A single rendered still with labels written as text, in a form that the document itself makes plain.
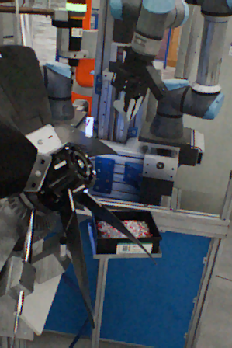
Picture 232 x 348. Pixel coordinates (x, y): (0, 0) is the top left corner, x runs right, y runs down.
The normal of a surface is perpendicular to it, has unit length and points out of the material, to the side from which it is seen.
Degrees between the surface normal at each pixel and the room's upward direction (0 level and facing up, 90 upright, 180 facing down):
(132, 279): 90
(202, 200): 90
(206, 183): 90
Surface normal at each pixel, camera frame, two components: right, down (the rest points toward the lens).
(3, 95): 0.44, -0.18
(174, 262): -0.11, 0.43
